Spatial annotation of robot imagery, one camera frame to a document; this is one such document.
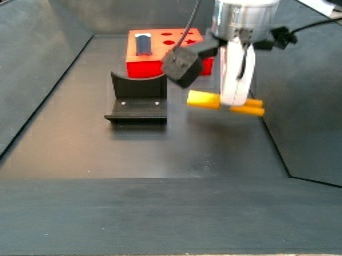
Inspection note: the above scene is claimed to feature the black camera cable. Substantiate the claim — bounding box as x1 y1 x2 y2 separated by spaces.
175 0 203 51

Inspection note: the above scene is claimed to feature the black cable connector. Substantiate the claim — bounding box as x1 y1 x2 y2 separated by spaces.
254 27 298 51

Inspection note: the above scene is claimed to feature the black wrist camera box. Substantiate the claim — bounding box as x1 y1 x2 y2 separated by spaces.
162 47 203 88

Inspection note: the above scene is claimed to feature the red shape-sorter block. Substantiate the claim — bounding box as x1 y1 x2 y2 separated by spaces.
125 27 215 79

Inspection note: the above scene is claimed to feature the blue rectangular peg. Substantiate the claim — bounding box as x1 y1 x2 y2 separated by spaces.
135 33 153 56

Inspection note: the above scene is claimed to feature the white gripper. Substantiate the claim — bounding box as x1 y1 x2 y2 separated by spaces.
221 37 255 106

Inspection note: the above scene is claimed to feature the yellow two-pronged peg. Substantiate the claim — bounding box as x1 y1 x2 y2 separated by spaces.
187 90 265 117

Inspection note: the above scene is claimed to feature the black curved fixture stand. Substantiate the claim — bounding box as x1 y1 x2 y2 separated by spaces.
105 73 167 124

